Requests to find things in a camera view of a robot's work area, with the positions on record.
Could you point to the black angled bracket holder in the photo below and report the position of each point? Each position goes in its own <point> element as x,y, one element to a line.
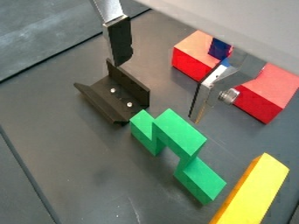
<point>117,95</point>

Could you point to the blue U-shaped block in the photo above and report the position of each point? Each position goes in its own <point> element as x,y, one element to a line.
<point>220,51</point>

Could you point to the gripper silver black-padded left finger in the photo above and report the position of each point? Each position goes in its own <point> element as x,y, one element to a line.
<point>116,29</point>

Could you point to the green stepped arch block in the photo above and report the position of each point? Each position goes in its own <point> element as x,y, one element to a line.
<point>169,131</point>

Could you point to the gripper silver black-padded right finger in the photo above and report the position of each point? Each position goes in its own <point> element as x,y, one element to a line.
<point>216,88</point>

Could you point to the yellow rectangular bar block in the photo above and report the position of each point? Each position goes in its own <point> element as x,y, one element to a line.
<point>248,201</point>

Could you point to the red board base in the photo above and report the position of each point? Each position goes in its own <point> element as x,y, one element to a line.
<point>263,96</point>

